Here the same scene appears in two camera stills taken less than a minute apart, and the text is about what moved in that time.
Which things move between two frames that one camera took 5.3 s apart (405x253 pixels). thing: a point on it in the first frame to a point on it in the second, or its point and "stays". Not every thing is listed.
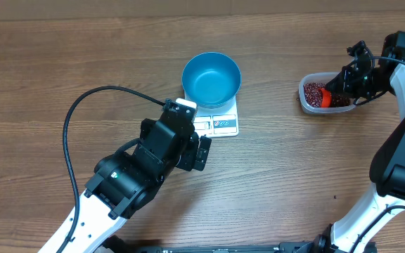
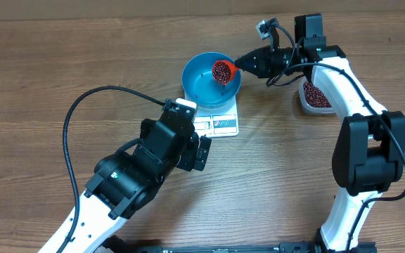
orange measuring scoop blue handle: (325, 98) to (223, 72)
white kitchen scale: (220, 122) stays
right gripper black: (345, 83) to (268, 60)
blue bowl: (212, 79) stays
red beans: (313, 96) stays
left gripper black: (190, 161) stays
